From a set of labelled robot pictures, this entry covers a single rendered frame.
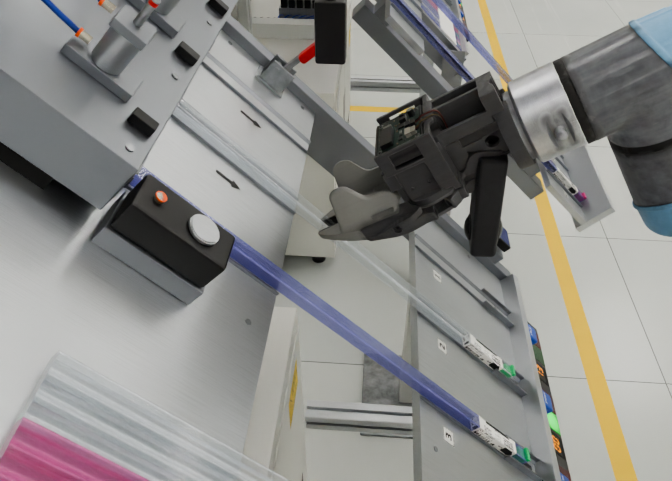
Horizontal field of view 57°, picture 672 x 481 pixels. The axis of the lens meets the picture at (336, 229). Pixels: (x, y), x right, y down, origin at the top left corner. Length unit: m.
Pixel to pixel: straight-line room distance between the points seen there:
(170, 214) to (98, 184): 0.05
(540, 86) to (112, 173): 0.33
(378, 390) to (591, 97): 1.25
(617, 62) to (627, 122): 0.05
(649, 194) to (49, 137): 0.47
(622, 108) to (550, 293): 1.51
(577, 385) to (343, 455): 0.65
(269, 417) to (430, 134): 0.50
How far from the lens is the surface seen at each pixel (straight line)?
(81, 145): 0.41
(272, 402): 0.90
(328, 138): 0.79
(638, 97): 0.53
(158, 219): 0.41
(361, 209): 0.57
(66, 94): 0.42
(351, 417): 1.24
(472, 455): 0.65
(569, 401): 1.76
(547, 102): 0.53
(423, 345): 0.66
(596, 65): 0.53
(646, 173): 0.58
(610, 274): 2.15
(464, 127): 0.54
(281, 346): 0.96
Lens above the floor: 1.35
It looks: 39 degrees down
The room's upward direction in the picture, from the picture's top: straight up
